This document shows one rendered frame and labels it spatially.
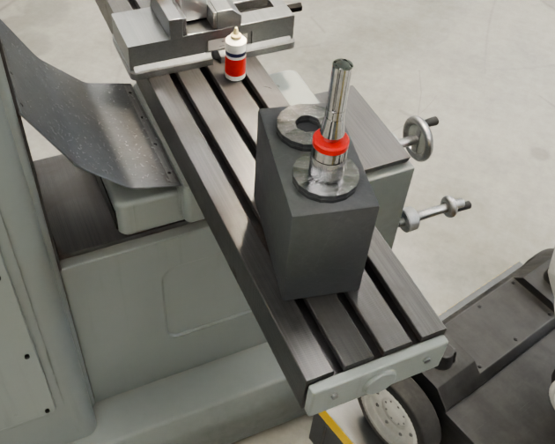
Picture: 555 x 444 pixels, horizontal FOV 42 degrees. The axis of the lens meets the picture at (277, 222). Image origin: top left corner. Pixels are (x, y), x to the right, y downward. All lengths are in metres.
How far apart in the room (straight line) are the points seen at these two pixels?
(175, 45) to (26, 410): 0.81
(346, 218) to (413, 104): 2.06
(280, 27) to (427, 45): 1.90
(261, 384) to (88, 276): 0.60
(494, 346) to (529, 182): 1.34
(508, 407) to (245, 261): 0.64
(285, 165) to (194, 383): 0.96
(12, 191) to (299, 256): 0.47
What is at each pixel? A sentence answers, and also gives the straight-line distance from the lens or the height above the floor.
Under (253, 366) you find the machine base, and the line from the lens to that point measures 1.86.
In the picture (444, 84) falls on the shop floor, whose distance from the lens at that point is 3.13.
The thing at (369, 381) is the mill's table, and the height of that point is 0.91.
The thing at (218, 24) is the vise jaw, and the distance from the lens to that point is 1.43.
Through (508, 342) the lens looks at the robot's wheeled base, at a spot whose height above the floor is 0.59.
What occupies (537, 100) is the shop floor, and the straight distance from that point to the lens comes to 3.19.
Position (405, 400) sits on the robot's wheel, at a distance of 1.40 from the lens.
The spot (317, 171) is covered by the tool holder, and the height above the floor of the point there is 1.16.
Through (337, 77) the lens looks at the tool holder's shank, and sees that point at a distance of 0.85.
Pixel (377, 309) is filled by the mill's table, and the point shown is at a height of 0.94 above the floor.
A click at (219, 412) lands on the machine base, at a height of 0.17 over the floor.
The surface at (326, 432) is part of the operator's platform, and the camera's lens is 1.68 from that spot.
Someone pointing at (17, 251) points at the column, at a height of 0.86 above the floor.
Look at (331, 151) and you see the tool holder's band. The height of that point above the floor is 1.20.
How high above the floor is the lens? 1.80
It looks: 48 degrees down
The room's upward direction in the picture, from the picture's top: 5 degrees clockwise
